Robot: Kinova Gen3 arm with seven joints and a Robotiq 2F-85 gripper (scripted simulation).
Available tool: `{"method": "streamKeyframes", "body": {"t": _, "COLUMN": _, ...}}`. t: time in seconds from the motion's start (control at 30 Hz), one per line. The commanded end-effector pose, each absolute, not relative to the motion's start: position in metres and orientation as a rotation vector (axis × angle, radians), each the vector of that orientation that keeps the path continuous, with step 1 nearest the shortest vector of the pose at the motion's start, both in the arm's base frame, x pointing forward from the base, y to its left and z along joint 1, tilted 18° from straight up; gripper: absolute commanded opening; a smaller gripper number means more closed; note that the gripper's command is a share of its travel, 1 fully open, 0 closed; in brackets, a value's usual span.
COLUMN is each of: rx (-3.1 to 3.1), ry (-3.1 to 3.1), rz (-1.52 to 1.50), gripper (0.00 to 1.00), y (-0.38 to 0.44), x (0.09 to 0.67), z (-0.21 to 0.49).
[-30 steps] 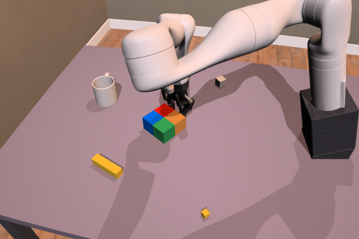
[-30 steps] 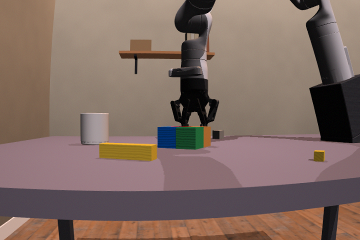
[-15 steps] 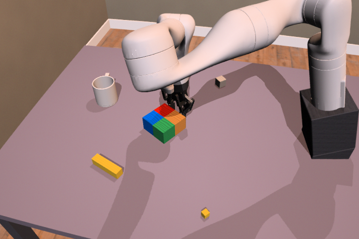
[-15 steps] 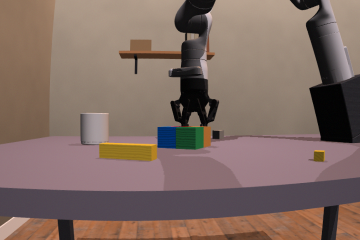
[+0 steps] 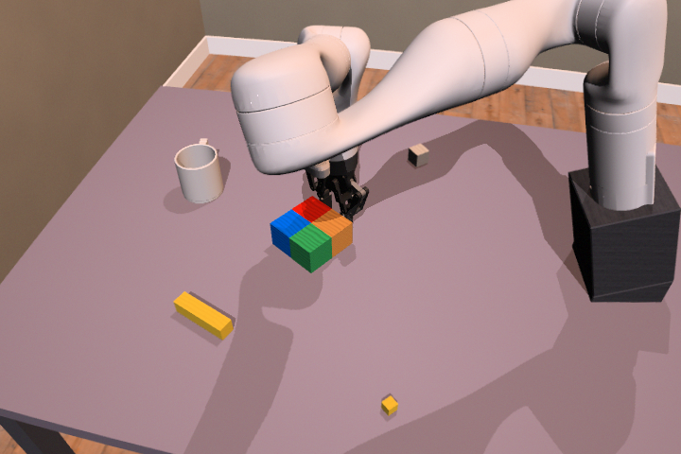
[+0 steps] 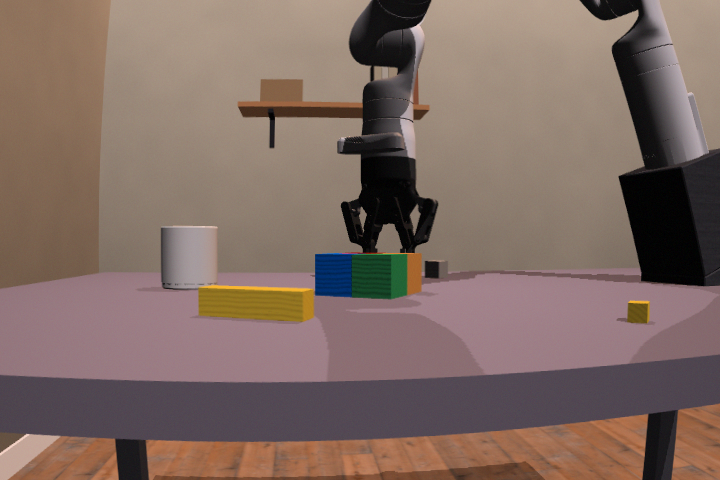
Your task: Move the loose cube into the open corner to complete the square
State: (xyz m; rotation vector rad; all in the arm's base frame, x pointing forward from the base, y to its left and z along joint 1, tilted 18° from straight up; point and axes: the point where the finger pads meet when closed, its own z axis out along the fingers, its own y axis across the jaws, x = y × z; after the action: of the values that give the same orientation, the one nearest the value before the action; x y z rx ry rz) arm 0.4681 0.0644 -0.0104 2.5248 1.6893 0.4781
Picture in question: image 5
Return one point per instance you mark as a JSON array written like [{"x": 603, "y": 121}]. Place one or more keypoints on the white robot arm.
[{"x": 288, "y": 111}]

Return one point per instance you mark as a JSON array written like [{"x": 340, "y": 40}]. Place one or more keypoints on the green cube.
[{"x": 311, "y": 247}]

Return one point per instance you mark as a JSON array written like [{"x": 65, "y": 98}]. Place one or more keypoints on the grey cylinder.
[{"x": 199, "y": 185}]

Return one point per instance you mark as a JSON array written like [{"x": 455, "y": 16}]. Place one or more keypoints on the blue cube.
[{"x": 284, "y": 227}]

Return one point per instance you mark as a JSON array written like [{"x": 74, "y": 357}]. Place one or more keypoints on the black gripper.
[{"x": 344, "y": 186}]

